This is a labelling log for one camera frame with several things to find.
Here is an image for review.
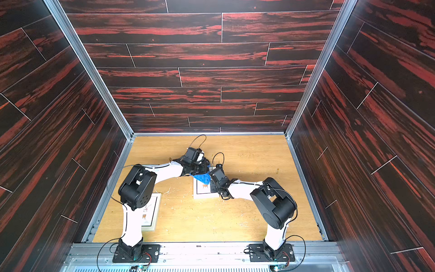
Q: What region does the blue microfiber cloth black trim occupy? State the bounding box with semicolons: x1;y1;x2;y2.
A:
193;173;211;185

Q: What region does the white picture frame deer print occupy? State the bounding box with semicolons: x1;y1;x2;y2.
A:
193;178;219;199

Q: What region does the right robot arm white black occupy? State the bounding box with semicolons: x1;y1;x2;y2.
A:
209;164;297;261

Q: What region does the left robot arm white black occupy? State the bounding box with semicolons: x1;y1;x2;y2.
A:
117;147;210;261

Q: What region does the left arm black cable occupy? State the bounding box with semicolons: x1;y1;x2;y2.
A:
96;134;207;272

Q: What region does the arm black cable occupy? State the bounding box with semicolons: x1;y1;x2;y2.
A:
96;134;207;272
211;152;307;272

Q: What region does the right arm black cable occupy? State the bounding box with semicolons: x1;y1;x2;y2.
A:
211;152;307;272

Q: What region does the white picture frame near left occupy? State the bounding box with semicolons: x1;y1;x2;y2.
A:
141;193;162;231

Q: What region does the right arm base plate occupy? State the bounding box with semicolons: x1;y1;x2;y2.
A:
244;243;295;262

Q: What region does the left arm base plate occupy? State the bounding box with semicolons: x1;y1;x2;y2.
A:
112;244;161;264

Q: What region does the aluminium front rail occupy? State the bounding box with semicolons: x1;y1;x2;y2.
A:
61;241;351;272

